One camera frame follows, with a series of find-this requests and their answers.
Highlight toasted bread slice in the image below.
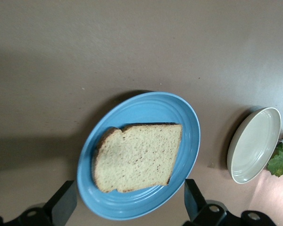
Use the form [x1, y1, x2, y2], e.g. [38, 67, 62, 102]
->
[92, 122, 183, 194]

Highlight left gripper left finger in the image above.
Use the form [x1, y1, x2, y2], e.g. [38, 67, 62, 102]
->
[17, 180, 77, 226]

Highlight blue round plate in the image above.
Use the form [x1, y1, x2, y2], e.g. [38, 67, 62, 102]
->
[76, 91, 201, 221]

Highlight beige round plate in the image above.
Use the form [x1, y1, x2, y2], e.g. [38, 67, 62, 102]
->
[226, 107, 282, 184]

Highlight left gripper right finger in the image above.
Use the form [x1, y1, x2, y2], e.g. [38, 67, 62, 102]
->
[184, 178, 227, 226]

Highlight green lettuce leaf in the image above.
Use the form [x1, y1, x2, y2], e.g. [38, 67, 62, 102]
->
[266, 134, 283, 178]

